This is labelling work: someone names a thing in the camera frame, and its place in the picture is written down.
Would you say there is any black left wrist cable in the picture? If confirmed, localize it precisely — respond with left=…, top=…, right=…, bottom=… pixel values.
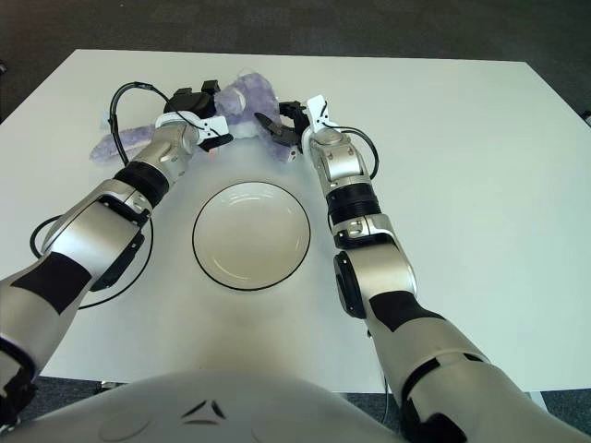
left=108, top=81, right=175, bottom=165

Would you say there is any white table leg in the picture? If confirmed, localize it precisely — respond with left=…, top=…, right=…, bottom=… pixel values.
left=525, top=390, right=550, bottom=412

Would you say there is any purple plush bunny doll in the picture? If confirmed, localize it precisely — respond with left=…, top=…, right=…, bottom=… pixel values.
left=90, top=68, right=299, bottom=163

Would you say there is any white plate with black rim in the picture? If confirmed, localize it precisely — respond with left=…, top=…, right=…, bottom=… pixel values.
left=191, top=181, right=311, bottom=292

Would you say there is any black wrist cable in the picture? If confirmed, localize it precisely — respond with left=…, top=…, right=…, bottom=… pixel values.
left=108, top=81, right=175, bottom=165
left=341, top=126, right=382, bottom=181

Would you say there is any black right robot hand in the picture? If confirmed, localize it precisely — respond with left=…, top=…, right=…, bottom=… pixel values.
left=254, top=100, right=309, bottom=151

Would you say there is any grey robot torso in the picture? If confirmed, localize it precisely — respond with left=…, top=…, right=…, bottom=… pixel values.
left=0, top=368, right=407, bottom=443

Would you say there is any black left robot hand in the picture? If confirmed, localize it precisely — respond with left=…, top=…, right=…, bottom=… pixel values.
left=163, top=80, right=235, bottom=153

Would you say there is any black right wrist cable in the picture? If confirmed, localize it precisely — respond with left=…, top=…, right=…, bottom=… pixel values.
left=341, top=126, right=382, bottom=181

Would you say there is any black left elbow cable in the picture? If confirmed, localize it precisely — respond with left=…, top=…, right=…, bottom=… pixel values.
left=30, top=214, right=156, bottom=310

